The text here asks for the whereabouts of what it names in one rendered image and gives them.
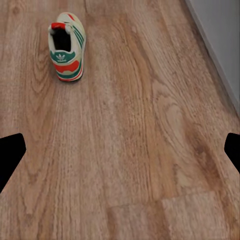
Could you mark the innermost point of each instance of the gym shoe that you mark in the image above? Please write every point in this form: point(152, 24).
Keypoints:
point(67, 42)

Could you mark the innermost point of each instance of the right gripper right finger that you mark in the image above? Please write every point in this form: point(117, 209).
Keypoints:
point(232, 149)

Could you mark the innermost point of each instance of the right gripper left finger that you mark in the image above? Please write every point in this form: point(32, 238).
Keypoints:
point(12, 149)

